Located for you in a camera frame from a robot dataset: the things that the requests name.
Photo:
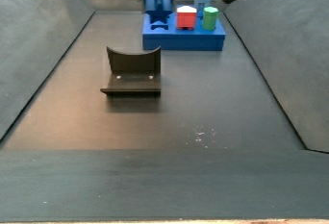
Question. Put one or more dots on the blue shape sorter board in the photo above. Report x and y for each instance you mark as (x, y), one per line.
(166, 36)

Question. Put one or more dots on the black curved fixture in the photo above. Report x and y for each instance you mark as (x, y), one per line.
(136, 73)

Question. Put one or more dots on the red pentagon peg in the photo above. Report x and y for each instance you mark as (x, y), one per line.
(186, 17)

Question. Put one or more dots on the green hexagonal peg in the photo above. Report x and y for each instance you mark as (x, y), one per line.
(210, 14)

